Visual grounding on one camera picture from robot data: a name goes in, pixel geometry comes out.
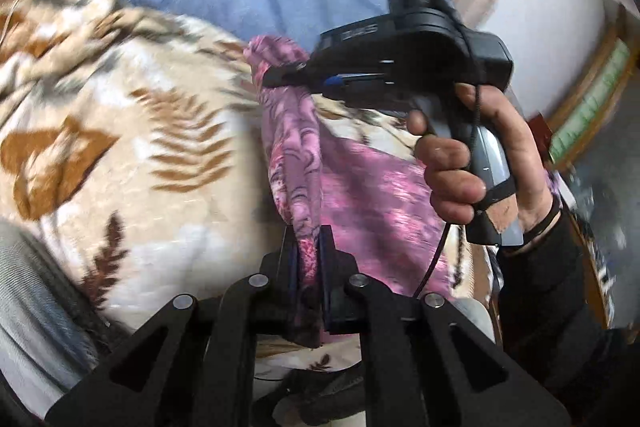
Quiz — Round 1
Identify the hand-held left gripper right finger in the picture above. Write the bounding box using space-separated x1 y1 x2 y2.
317 224 573 427

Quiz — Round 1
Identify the person's right hand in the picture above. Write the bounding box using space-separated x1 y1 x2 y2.
406 84 561 233

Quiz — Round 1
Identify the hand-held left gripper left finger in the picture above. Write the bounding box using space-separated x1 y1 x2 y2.
42 227 301 427

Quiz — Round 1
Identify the grey striped cloth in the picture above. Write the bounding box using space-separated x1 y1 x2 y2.
0 217 118 408

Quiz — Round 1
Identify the purple floral shirt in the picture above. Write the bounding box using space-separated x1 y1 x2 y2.
243 34 468 348

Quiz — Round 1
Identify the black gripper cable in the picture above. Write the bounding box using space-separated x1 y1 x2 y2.
412 14 483 299

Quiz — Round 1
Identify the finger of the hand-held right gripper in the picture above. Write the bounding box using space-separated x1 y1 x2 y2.
261 61 326 88
320 74 386 102

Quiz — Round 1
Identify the person's right forearm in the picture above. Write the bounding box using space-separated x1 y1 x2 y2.
492 209 640 388

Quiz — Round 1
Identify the black wristband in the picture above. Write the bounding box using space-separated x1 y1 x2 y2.
522 194 563 240

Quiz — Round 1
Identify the leaf print blanket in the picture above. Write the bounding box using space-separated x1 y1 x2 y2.
0 0 501 373

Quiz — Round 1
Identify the wooden framed green picture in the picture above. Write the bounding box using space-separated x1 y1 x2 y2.
545 7 640 172

